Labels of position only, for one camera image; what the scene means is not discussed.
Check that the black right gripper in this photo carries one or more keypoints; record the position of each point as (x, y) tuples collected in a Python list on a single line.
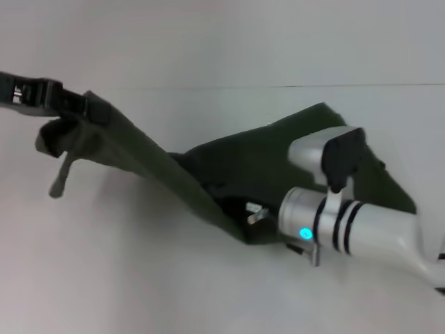
[(267, 231)]

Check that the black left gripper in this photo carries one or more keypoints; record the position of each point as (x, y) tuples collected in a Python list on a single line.
[(21, 97)]

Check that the dark green FREE! t-shirt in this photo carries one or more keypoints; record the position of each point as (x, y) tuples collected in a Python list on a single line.
[(139, 153)]

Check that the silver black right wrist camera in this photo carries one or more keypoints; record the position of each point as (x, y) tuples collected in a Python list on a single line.
[(307, 153)]

